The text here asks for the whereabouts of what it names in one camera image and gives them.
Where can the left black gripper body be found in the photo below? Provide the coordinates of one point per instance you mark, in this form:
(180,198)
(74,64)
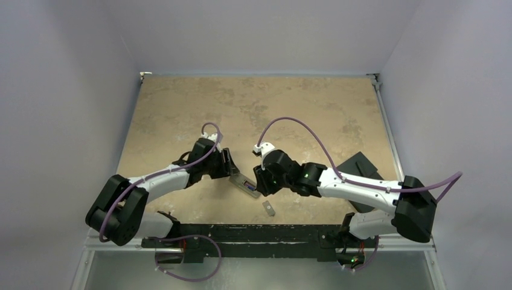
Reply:
(215,167)

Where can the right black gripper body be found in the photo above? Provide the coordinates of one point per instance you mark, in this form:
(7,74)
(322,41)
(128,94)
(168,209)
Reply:
(261,179)

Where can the white remote control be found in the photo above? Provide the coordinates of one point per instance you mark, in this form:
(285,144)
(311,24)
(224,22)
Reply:
(238,181)

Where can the grey battery cover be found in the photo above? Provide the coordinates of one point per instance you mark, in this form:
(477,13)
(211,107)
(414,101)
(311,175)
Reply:
(269,209)

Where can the purple battery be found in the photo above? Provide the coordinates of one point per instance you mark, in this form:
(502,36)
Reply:
(249,185)

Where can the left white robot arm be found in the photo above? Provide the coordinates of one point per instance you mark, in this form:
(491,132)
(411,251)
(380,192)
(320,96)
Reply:
(119,212)

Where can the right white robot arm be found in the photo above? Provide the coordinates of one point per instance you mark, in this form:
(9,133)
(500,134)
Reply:
(398,207)

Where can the black flat plate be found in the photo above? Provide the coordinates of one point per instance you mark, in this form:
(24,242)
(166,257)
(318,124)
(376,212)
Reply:
(360,165)

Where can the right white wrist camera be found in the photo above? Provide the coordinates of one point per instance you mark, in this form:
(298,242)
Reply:
(262,150)

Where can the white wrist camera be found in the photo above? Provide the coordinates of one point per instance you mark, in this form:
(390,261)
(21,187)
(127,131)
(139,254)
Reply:
(215,137)
(262,150)

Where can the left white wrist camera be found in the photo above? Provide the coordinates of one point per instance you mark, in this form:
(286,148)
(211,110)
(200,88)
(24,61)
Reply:
(215,137)

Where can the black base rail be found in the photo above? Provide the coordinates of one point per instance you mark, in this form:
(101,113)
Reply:
(192,243)

